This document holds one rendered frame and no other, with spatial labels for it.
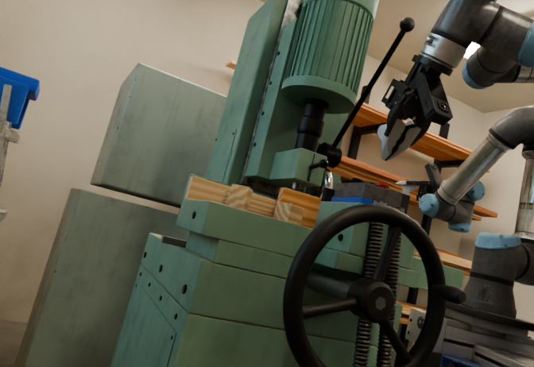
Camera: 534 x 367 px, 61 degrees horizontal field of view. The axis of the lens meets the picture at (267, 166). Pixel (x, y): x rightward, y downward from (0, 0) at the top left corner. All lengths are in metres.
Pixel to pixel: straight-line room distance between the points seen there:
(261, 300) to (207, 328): 0.11
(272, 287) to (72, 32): 2.79
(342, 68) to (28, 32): 2.63
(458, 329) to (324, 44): 0.83
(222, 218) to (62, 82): 2.62
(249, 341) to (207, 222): 0.22
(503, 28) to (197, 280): 0.69
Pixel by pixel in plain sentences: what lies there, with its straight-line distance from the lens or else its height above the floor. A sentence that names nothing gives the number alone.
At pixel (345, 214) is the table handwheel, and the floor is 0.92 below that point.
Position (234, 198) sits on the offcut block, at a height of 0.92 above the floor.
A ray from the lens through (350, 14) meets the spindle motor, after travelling 1.08.
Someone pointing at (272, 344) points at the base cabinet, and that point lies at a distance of 0.87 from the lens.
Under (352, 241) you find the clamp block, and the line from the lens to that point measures 0.80.
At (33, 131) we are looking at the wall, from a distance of 3.26.
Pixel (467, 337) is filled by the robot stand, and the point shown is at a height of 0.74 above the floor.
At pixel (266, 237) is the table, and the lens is 0.82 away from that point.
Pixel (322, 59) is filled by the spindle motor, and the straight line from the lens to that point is 1.02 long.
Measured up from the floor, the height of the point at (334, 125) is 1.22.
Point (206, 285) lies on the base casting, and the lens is 0.80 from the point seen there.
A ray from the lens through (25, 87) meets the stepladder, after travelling 1.55.
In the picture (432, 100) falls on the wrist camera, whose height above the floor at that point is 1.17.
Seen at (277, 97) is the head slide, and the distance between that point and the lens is 1.13.
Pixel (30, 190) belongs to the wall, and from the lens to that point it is 3.25.
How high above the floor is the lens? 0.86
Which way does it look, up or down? 9 degrees up
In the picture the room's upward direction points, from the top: 14 degrees clockwise
